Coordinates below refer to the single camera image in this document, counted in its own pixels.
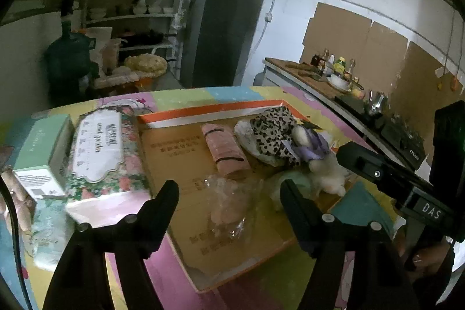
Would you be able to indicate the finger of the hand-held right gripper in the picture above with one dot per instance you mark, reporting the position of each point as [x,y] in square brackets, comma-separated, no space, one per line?
[367,164]

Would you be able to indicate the pink rolled towel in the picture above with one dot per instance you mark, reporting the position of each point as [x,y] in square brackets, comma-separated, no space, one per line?
[225,150]

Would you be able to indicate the cartoon print tissue pack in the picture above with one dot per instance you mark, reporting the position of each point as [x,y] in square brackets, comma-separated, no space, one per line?
[20,212]

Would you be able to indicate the dark grey refrigerator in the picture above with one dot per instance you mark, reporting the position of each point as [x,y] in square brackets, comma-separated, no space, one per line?
[218,34]

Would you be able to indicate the kitchen counter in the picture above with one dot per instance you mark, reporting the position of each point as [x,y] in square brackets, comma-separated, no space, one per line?
[290,77]

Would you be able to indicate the wooden cutting board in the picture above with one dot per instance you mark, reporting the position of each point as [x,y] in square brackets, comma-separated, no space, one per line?
[301,66]

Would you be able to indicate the white wall socket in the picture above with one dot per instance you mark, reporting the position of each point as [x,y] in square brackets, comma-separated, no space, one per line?
[269,17]

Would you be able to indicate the white bottle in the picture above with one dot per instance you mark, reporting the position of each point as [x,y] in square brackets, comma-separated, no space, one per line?
[331,63]

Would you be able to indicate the orange hanging ornament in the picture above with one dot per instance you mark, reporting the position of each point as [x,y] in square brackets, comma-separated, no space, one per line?
[454,83]

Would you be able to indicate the mint green carton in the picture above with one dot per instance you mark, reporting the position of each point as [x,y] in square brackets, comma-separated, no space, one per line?
[40,143]

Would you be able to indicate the black wok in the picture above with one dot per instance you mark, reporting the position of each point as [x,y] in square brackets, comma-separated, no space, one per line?
[145,37]

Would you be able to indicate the dark sauce bottle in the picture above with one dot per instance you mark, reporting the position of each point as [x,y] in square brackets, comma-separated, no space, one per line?
[316,61]

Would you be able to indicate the clear bag with brown contents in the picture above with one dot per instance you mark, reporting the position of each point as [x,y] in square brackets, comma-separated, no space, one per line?
[110,54]

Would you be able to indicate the pale green soft ball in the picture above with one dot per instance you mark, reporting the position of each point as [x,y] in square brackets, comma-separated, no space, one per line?
[309,183]

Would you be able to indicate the clear bag with pink plush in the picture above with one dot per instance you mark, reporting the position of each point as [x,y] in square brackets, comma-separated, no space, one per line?
[229,208]

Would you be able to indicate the yellow hanging ornament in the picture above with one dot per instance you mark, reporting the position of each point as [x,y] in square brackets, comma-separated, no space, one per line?
[440,77]

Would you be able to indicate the yellow capped oil bottle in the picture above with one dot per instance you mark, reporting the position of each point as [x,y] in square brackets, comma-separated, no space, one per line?
[340,66]

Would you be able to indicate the floral print tissue pack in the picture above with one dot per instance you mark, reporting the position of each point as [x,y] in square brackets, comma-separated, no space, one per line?
[101,150]

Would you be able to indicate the clear glass bottle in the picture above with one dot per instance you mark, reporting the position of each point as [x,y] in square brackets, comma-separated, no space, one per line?
[351,70]

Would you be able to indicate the orange-edged cardboard box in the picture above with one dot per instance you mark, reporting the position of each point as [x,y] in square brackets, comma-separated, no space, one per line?
[174,154]

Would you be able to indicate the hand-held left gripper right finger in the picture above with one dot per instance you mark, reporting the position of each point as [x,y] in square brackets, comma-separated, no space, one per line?
[294,213]

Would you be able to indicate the brown cardboard sheet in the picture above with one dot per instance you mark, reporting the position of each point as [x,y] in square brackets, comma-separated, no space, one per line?
[338,34]
[387,55]

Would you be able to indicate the black stove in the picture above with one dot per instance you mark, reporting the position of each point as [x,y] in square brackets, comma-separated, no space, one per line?
[399,135]

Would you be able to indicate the yellow bag in basket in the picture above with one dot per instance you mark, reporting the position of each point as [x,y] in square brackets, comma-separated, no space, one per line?
[145,63]

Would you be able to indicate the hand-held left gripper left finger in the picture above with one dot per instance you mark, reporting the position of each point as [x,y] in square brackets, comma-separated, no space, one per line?
[161,208]

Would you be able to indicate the white bowl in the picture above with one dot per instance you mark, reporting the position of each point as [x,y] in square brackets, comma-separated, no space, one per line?
[339,82]

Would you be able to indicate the white sack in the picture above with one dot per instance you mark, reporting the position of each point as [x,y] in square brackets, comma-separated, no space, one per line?
[98,41]

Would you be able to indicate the mint green tissue pack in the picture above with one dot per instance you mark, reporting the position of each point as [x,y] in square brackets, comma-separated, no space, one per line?
[47,233]

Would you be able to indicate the white and purple plush toy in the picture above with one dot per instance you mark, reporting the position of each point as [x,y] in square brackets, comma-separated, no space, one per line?
[327,172]

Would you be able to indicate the person's right hand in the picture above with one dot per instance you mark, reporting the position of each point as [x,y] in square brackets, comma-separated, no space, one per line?
[434,257]

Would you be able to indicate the leopard print cloth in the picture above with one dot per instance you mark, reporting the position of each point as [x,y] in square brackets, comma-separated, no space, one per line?
[272,135]

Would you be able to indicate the black water pump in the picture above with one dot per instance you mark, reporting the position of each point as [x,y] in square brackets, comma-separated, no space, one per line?
[68,10]

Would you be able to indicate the metal kettle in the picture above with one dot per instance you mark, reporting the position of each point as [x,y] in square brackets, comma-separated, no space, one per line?
[376,103]

